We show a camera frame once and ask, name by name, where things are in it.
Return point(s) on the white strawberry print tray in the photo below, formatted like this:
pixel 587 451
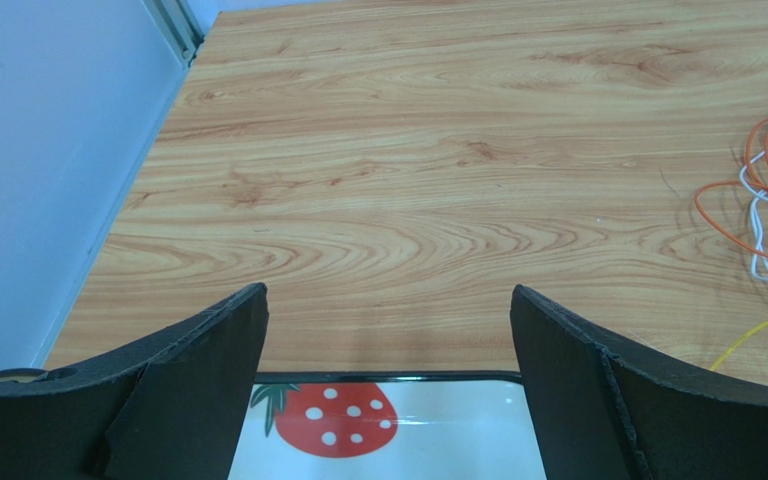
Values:
pixel 367 425

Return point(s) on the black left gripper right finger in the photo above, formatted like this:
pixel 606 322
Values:
pixel 606 407

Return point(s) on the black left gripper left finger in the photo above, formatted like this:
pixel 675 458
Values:
pixel 170 405

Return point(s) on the aluminium frame post left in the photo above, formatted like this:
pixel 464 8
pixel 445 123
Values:
pixel 177 22

